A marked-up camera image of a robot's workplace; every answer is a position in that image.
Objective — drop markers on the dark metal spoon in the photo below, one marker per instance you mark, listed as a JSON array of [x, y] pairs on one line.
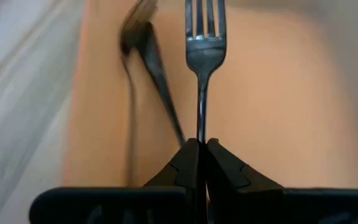
[[158, 74]]

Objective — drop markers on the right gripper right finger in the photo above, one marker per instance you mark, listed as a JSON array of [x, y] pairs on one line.
[[235, 193]]

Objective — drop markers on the orange plastic bin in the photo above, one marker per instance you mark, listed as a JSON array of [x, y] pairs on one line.
[[275, 109]]

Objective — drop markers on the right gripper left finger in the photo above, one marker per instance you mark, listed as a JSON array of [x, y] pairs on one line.
[[172, 193]]

